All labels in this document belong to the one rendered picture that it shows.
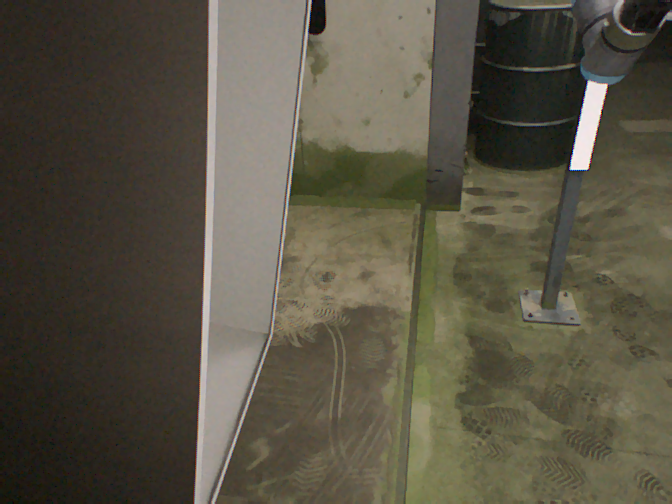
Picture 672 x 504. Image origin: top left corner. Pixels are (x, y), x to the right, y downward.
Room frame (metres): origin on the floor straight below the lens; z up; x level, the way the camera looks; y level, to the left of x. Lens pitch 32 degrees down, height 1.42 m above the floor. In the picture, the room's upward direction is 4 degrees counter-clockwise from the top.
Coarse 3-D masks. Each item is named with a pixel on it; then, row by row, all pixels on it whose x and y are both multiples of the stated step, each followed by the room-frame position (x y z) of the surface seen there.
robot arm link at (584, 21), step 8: (576, 0) 1.28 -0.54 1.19; (584, 0) 1.26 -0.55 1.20; (592, 0) 1.24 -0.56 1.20; (600, 0) 1.23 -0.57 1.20; (608, 0) 1.23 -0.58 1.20; (616, 0) 1.22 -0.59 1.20; (576, 8) 1.27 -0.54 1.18; (584, 8) 1.25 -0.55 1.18; (592, 8) 1.23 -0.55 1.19; (600, 8) 1.22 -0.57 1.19; (608, 8) 1.21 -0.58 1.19; (576, 16) 1.27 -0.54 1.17; (584, 16) 1.24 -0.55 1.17; (592, 16) 1.22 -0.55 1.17; (600, 16) 1.21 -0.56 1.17; (608, 16) 1.20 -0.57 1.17; (584, 24) 1.23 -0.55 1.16; (592, 24) 1.21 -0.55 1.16; (584, 32) 1.22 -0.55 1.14
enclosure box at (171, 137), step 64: (0, 0) 0.55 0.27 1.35; (64, 0) 0.55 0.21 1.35; (128, 0) 0.54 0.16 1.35; (192, 0) 0.53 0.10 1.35; (256, 0) 1.13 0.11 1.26; (0, 64) 0.56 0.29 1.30; (64, 64) 0.55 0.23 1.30; (128, 64) 0.54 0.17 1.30; (192, 64) 0.53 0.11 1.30; (256, 64) 1.14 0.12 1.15; (0, 128) 0.56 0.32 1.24; (64, 128) 0.55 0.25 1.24; (128, 128) 0.54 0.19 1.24; (192, 128) 0.53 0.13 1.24; (256, 128) 1.14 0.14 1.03; (0, 192) 0.57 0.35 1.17; (64, 192) 0.56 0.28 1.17; (128, 192) 0.54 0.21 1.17; (192, 192) 0.53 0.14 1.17; (256, 192) 1.14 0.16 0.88; (0, 256) 0.57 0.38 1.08; (64, 256) 0.56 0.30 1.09; (128, 256) 0.55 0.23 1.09; (192, 256) 0.53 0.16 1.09; (256, 256) 1.15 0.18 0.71; (0, 320) 0.58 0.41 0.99; (64, 320) 0.56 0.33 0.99; (128, 320) 0.55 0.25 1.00; (192, 320) 0.54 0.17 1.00; (256, 320) 1.15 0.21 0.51; (0, 384) 0.58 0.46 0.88; (64, 384) 0.57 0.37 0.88; (128, 384) 0.56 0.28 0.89; (192, 384) 0.54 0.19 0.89; (0, 448) 0.59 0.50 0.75; (64, 448) 0.58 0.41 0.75; (128, 448) 0.56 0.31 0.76; (192, 448) 0.54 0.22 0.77
